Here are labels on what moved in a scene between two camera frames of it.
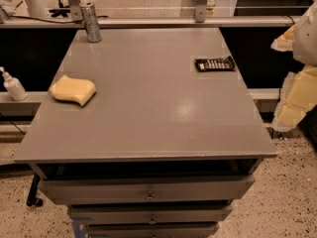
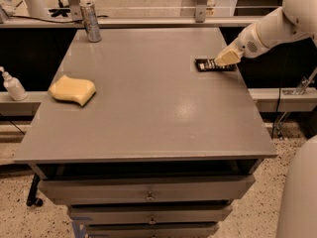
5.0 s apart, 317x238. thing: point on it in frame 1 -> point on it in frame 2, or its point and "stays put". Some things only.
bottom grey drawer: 153,230 stays put
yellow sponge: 78,89 stays put
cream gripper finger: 298,95 -> 232,56
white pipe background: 36,3 stays put
